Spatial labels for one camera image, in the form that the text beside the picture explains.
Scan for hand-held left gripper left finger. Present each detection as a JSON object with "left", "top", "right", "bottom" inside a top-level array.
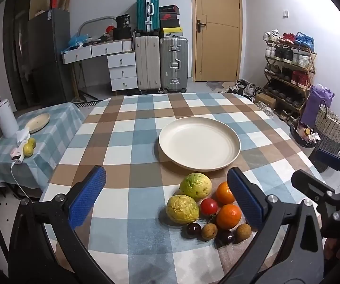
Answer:
[{"left": 7, "top": 166, "right": 117, "bottom": 284}]

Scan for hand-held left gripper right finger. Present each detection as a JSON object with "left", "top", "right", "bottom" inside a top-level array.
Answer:
[{"left": 217, "top": 167, "right": 326, "bottom": 284}]

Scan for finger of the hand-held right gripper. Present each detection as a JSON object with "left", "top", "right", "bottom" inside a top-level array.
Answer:
[
  {"left": 291, "top": 170, "right": 336, "bottom": 213},
  {"left": 316, "top": 149, "right": 340, "bottom": 172}
]

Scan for orange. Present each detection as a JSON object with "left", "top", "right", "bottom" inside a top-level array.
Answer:
[
  {"left": 216, "top": 204, "right": 242, "bottom": 230},
  {"left": 216, "top": 181, "right": 236, "bottom": 205}
]

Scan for red tomato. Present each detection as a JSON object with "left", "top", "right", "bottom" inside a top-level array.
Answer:
[{"left": 200, "top": 198, "right": 218, "bottom": 216}]

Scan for brown longan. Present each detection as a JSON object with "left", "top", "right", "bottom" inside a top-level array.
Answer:
[
  {"left": 235, "top": 224, "right": 252, "bottom": 243},
  {"left": 201, "top": 224, "right": 218, "bottom": 241}
]

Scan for dark cherry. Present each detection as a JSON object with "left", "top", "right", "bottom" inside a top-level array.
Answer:
[
  {"left": 186, "top": 222, "right": 202, "bottom": 239},
  {"left": 218, "top": 230, "right": 235, "bottom": 246}
]

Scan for smooth yellow-green guava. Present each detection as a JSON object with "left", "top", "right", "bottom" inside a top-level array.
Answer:
[{"left": 179, "top": 172, "right": 212, "bottom": 201}]

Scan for wrinkled yellow-green guava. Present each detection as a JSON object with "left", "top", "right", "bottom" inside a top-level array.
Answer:
[{"left": 166, "top": 194, "right": 200, "bottom": 225}]

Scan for large cream plate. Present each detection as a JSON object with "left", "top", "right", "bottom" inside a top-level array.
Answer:
[{"left": 158, "top": 117, "right": 242, "bottom": 172}]

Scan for black basket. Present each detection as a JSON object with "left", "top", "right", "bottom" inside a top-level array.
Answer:
[{"left": 290, "top": 121, "right": 321, "bottom": 148}]

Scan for purple bag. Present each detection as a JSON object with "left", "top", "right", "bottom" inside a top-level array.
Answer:
[{"left": 301, "top": 84, "right": 334, "bottom": 126}]

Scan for blue brown checkered tablecloth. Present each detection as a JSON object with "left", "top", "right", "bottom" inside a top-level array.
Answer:
[{"left": 40, "top": 92, "right": 326, "bottom": 284}]

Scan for pale blue checkered side cloth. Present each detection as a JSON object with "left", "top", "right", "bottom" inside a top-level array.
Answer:
[{"left": 0, "top": 102, "right": 86, "bottom": 190}]

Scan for white tissue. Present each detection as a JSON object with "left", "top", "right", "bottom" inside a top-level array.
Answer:
[{"left": 16, "top": 127, "right": 31, "bottom": 147}]

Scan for small cardboard box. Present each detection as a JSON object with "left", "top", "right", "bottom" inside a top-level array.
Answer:
[{"left": 255, "top": 93, "right": 277, "bottom": 109}]

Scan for small cream plate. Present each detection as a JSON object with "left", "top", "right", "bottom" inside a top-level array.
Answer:
[{"left": 25, "top": 113, "right": 51, "bottom": 133}]

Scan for wooden shoe rack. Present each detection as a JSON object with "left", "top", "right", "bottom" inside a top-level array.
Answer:
[{"left": 263, "top": 40, "right": 317, "bottom": 119}]

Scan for pile of shoes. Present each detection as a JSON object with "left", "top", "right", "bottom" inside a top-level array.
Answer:
[{"left": 226, "top": 79, "right": 262, "bottom": 97}]

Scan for white kettle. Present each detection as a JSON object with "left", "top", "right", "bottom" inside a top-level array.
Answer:
[{"left": 0, "top": 99, "right": 19, "bottom": 138}]

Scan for rows of shoes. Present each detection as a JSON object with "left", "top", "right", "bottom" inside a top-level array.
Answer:
[{"left": 262, "top": 30, "right": 317, "bottom": 125}]

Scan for grey door mat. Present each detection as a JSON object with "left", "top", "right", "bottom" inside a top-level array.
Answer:
[{"left": 207, "top": 80, "right": 238, "bottom": 93}]

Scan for white desk with drawers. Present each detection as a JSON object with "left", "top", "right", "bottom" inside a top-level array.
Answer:
[{"left": 62, "top": 38, "right": 138, "bottom": 92}]

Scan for dark grey refrigerator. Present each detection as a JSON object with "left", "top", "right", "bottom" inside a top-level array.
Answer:
[{"left": 26, "top": 8, "right": 74, "bottom": 107}]

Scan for beige suitcase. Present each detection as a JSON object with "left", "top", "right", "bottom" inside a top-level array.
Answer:
[{"left": 134, "top": 35, "right": 160, "bottom": 93}]

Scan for wooden door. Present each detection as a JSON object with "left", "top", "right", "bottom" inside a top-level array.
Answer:
[{"left": 191, "top": 0, "right": 243, "bottom": 82}]

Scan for silver suitcase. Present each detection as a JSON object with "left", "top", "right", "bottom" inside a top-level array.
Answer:
[{"left": 159, "top": 37, "right": 189, "bottom": 93}]

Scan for blue plastic bag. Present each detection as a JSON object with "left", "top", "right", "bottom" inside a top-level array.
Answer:
[{"left": 69, "top": 33, "right": 92, "bottom": 48}]

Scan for dark tall cabinet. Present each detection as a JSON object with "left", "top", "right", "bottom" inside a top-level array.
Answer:
[{"left": 3, "top": 0, "right": 33, "bottom": 110}]

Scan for black pouch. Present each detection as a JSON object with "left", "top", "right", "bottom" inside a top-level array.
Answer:
[{"left": 112, "top": 27, "right": 133, "bottom": 40}]

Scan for black bag with white print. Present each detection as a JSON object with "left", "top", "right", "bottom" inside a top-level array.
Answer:
[{"left": 115, "top": 13, "right": 132, "bottom": 28}]

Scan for teal suitcase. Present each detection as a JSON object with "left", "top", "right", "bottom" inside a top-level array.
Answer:
[{"left": 136, "top": 0, "right": 160, "bottom": 34}]

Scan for woven basket with handles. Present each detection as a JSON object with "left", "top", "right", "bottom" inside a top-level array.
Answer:
[{"left": 315, "top": 100, "right": 340, "bottom": 156}]

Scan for white charging cable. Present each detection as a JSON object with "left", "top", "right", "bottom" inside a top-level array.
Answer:
[{"left": 10, "top": 161, "right": 33, "bottom": 203}]

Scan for white power bank with cable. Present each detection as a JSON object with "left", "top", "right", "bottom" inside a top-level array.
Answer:
[{"left": 11, "top": 146, "right": 25, "bottom": 165}]

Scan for grey curved tube frame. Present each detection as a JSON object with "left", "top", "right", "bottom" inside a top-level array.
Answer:
[{"left": 78, "top": 16, "right": 117, "bottom": 40}]

